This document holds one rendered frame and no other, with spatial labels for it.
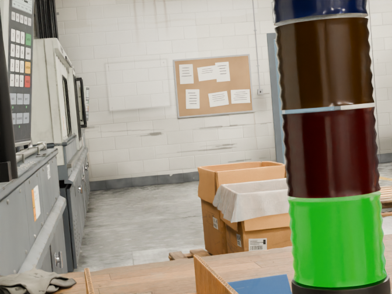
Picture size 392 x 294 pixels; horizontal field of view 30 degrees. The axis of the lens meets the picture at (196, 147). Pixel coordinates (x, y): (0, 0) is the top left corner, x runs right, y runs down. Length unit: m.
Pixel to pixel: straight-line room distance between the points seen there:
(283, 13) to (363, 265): 0.10
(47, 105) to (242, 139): 6.70
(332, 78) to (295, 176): 0.04
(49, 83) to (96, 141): 6.23
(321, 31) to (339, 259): 0.09
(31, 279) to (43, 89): 4.14
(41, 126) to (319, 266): 4.84
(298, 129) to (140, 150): 11.02
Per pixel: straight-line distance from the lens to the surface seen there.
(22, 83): 1.51
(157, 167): 11.33
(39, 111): 5.11
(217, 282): 0.67
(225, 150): 11.45
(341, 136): 0.29
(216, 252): 4.78
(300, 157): 0.29
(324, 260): 0.29
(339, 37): 0.29
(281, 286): 0.75
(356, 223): 0.29
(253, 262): 1.05
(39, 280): 0.99
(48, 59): 5.11
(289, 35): 0.29
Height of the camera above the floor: 1.12
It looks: 3 degrees down
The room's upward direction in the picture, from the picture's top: 5 degrees counter-clockwise
